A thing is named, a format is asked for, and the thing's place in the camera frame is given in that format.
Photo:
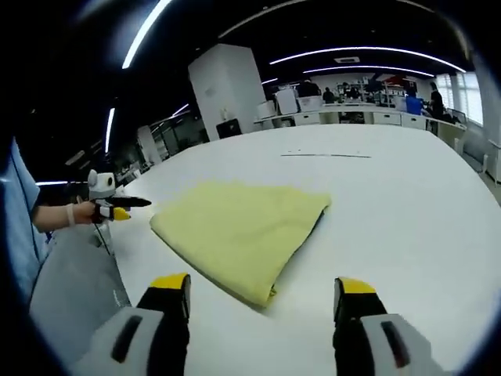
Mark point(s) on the ceiling air vent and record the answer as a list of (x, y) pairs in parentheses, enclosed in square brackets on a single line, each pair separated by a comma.
[(347, 60)]

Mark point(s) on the long white counter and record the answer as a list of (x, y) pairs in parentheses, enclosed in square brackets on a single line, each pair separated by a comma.
[(352, 117)]

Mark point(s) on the white square pillar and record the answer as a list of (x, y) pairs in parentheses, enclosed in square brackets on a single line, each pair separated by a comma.
[(227, 78)]

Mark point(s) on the person's left hand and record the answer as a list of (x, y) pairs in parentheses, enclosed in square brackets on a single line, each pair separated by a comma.
[(86, 213)]

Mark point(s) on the long ceiling light strip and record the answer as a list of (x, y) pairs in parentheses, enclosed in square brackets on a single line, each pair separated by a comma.
[(145, 33)]

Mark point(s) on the yellow garment with dark sleeves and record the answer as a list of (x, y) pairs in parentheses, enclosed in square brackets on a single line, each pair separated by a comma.
[(242, 235)]

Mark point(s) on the black cabinet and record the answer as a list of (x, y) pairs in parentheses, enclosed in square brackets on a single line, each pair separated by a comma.
[(229, 129)]

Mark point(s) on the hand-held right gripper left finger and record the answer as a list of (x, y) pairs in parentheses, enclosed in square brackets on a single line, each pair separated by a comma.
[(141, 344)]

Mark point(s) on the window row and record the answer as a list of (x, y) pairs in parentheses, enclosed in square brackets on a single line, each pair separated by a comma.
[(466, 98)]

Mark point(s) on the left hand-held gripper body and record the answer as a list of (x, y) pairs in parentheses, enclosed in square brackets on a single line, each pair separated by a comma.
[(102, 186)]

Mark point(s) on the person in light blue shirt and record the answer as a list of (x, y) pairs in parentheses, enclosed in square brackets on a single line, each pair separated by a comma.
[(19, 219)]

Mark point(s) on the white wristband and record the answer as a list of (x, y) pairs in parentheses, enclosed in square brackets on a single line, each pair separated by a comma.
[(70, 214)]

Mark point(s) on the blue bin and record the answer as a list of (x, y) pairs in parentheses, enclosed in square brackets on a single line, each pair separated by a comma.
[(413, 105)]

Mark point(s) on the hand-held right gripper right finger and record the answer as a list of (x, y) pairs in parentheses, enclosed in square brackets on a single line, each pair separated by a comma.
[(375, 344)]

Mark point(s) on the storage shelves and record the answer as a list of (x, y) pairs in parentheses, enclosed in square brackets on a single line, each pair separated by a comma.
[(375, 92)]

